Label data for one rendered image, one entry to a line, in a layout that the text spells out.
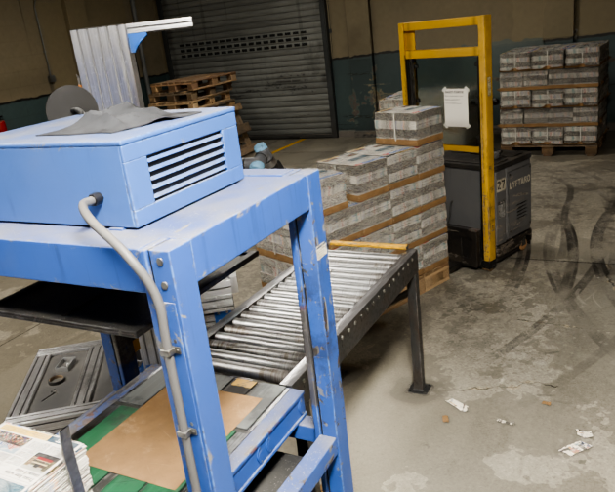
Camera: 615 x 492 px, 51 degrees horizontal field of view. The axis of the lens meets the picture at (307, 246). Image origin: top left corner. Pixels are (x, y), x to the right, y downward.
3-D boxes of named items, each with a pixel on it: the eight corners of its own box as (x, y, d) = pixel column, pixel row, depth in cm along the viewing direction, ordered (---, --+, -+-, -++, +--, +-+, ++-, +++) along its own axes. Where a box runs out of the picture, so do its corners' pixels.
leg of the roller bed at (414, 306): (416, 385, 356) (408, 269, 334) (426, 387, 354) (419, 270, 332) (413, 389, 352) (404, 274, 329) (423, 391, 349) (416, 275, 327)
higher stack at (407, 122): (386, 281, 498) (372, 111, 456) (410, 268, 516) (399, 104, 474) (426, 292, 470) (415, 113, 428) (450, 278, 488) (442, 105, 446)
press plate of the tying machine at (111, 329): (123, 248, 221) (121, 240, 220) (260, 259, 196) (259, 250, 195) (-17, 318, 176) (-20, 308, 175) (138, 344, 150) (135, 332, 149)
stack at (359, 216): (268, 339, 428) (251, 219, 401) (386, 280, 499) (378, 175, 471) (307, 356, 400) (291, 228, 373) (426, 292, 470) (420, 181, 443)
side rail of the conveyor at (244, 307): (321, 263, 358) (319, 243, 354) (330, 264, 355) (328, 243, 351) (168, 390, 247) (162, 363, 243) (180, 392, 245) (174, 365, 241)
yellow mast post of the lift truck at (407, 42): (411, 244, 541) (397, 23, 484) (418, 241, 546) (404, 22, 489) (420, 246, 534) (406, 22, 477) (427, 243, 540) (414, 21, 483)
